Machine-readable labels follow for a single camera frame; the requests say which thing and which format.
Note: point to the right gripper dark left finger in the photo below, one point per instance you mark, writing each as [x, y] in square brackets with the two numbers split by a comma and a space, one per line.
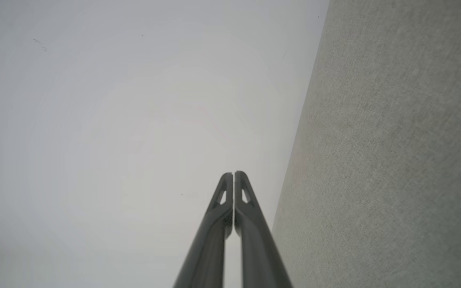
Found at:
[208, 252]

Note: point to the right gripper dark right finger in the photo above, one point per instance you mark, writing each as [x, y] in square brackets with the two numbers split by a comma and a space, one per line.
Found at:
[258, 252]

